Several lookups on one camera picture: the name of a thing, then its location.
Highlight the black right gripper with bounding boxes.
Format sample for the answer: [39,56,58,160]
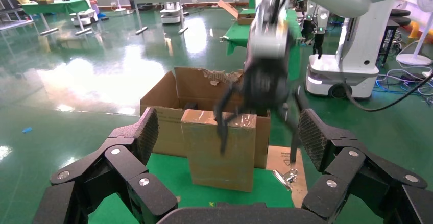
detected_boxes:
[214,57,310,164]

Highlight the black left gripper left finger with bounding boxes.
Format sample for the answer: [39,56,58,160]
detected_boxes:
[33,107,178,224]

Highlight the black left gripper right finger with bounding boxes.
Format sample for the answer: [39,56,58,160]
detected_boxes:
[297,108,433,224]

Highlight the brown cardboard sheet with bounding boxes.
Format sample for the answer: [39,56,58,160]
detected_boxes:
[265,145,308,208]
[181,109,258,193]

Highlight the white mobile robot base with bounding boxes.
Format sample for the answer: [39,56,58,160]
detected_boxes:
[70,9,100,27]
[159,2,186,25]

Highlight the large open brown carton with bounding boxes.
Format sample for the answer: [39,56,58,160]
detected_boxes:
[139,67,271,169]

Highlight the flat brown cardboard sheet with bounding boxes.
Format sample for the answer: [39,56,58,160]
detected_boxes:
[265,145,308,208]

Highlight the open cardboard box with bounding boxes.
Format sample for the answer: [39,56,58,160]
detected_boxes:
[217,0,257,26]

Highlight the silver binder clip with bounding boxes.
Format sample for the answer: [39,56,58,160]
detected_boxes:
[272,168,299,191]

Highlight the green tablecloth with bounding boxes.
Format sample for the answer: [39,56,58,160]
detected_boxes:
[88,153,295,224]

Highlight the green cloth covered table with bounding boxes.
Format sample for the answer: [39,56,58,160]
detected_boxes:
[21,0,92,36]
[221,9,302,56]

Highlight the dark robot with green lights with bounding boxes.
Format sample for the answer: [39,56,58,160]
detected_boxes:
[302,0,331,60]

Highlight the white wheeled robot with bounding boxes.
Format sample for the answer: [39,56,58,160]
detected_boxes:
[304,0,396,101]

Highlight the yellow orange curved object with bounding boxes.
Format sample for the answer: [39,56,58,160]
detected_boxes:
[407,21,433,44]

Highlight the black stool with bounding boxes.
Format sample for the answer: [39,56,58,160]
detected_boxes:
[378,9,412,64]

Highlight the grey metal rack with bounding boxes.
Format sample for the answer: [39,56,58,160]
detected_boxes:
[0,0,35,31]

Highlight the black hanging cable loop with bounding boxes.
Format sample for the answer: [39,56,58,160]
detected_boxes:
[341,70,433,113]

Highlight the tangled floor cables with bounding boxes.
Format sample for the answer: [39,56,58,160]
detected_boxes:
[374,67,433,98]

